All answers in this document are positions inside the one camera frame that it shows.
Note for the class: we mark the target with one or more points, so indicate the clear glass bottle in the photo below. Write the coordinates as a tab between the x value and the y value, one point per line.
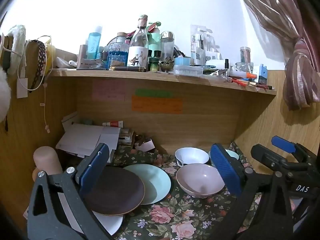
139	45

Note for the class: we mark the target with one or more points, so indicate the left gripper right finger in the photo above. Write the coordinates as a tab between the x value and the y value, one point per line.
230	169

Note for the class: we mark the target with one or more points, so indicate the orange sticky note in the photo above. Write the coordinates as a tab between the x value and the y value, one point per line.
156	105

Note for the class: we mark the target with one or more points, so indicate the mint green bottle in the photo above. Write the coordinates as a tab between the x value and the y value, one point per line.
154	36

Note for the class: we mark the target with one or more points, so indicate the small white box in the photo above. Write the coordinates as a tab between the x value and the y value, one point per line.
145	146

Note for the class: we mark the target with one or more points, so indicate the dark brown plate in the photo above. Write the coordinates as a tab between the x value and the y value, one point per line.
117	192

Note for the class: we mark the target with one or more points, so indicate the wooden shelf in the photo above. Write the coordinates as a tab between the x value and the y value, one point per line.
212	81

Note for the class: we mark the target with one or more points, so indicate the blue liquid bottle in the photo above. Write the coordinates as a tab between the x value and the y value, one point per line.
93	43

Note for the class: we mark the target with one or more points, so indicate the white bowl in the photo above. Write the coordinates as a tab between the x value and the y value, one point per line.
191	155

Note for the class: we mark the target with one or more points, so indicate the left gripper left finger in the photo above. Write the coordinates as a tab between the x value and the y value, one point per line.
90	168

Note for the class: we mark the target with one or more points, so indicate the patterned headband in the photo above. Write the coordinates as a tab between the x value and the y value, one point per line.
41	65

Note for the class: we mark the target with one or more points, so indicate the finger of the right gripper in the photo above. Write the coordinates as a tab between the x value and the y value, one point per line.
283	144

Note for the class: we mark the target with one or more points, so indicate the white plate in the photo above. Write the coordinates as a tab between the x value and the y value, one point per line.
110	223

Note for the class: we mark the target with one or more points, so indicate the mint green bowl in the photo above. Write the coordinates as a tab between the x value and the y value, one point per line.
232	154

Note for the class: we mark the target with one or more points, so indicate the blue glass jar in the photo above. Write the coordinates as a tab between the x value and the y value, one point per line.
117	54

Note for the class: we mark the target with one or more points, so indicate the white paper stack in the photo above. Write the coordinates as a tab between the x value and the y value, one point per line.
82	139

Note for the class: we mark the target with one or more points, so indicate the clear plastic box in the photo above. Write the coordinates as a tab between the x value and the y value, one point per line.
188	70

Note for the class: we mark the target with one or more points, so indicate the mint green plate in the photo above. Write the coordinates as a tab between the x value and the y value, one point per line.
156	181

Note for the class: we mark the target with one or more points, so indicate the striped pink curtain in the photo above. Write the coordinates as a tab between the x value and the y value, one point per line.
297	28

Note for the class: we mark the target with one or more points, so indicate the green sticky note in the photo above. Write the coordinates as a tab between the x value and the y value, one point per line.
153	93

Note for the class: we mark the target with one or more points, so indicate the floral tablecloth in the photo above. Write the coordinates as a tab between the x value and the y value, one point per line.
178	215

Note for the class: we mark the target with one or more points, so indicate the pink mug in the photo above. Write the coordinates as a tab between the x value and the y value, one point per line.
46	159

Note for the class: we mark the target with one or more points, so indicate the pink sticky note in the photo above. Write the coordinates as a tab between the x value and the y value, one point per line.
108	90

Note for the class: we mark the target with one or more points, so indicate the pink bowl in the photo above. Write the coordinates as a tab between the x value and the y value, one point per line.
199	180

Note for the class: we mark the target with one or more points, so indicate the red white tube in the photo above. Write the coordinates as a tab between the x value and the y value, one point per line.
119	124

